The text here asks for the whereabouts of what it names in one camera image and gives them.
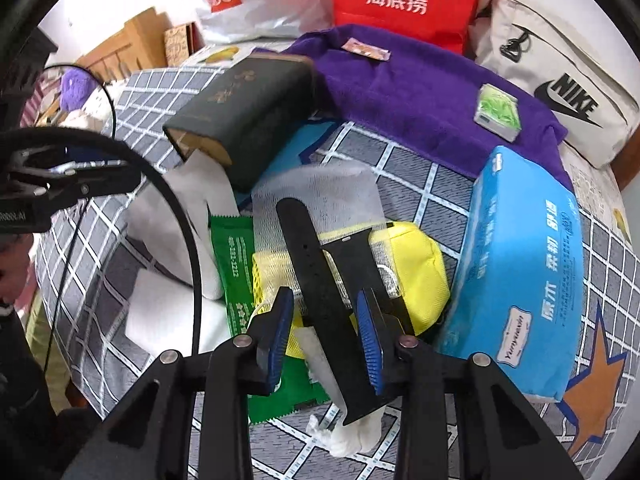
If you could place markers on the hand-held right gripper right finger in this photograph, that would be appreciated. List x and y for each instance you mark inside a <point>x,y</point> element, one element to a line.
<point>370,350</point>

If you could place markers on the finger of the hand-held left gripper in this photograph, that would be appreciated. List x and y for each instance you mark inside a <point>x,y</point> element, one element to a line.
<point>90,177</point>

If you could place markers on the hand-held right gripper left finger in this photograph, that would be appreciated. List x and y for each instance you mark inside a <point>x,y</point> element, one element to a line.
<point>277,340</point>

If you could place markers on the white paper tissue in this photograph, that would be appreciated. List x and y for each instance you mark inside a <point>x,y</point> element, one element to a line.
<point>360,435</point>

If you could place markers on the yellow sports bag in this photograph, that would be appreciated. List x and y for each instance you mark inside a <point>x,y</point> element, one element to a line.
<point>415,270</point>

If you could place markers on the white gloves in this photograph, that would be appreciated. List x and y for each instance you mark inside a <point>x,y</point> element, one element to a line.
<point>200,195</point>

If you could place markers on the white foam block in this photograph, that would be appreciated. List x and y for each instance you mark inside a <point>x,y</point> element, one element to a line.
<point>165,315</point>

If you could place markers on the white foam net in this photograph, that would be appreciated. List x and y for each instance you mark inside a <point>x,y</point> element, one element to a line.
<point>325,187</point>

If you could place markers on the purple plush toy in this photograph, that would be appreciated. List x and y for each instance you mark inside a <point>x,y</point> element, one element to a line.
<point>75,87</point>

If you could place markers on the green wet wipe packet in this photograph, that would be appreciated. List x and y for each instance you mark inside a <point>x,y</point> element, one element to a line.
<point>231,260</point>

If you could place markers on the red striped cloth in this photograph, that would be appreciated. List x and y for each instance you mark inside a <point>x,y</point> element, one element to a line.
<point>31,105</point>

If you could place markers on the brown patterned box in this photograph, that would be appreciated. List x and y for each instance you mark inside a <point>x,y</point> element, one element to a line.
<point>177,42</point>

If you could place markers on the blue tissue pack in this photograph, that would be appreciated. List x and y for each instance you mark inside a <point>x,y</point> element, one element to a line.
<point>520,270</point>

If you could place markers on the dark green box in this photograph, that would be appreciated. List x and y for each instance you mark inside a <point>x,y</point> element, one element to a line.
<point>250,110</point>

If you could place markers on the grey grid bedsheet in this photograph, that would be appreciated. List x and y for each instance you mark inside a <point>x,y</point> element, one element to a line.
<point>415,170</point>

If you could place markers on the white plastic bag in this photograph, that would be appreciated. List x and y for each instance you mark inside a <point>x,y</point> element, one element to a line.
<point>235,5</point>

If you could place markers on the purple towel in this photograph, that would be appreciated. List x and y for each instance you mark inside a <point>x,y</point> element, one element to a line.
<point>415,85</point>

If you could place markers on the green tissue pack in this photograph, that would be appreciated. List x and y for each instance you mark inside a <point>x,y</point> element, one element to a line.
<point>497,112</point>

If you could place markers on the small pink packet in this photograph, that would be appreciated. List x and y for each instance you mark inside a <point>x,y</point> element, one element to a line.
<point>366,49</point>

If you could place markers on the white canvas bag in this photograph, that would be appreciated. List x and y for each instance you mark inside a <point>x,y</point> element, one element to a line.
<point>565,90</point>

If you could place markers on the wooden bed frame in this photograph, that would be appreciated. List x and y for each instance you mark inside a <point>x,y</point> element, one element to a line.
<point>130,42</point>

